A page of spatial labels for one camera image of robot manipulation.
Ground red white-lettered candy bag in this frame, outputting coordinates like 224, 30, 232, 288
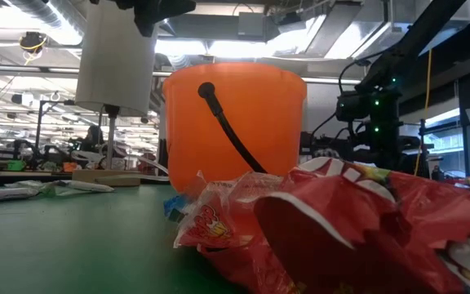
254, 157, 470, 294

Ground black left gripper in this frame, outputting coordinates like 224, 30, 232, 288
90, 0, 197, 38

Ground orange plastic bucket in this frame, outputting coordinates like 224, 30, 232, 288
162, 61, 308, 195

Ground red crinkled candy wrapper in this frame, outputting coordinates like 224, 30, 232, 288
200, 240, 297, 294

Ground white table lamp wooden base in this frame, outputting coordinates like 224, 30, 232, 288
71, 0, 162, 188

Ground green clear candy wrapper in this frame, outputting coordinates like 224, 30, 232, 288
4, 179, 75, 197

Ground yellow black cable reel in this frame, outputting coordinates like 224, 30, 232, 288
18, 31, 49, 66

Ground person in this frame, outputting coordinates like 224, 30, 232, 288
80, 125, 105, 153

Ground yellow hanging cable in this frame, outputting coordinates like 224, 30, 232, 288
413, 48, 432, 177

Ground white lamp cable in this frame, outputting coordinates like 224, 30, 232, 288
95, 156, 171, 182

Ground black light stand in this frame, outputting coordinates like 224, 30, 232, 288
33, 99, 77, 171

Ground grey ceiling box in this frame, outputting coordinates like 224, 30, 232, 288
237, 11, 267, 41

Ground red clear candy pack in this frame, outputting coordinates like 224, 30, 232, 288
173, 171, 283, 250

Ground black equipment cases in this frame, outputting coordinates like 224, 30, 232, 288
299, 130, 342, 163

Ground green table mat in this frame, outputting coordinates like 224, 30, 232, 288
0, 184, 256, 294

